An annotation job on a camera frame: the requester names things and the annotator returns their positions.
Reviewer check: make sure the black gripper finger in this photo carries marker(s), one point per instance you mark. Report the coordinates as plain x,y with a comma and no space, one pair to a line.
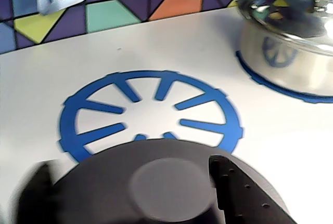
31,195
242,198

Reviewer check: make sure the gray pot lid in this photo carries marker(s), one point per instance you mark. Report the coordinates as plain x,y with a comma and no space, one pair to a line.
104,182

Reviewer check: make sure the blue burner print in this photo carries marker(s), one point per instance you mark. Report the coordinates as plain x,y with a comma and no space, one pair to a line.
68,120
320,99

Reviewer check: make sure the blue toy kitchen unit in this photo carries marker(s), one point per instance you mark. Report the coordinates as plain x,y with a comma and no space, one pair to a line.
182,52

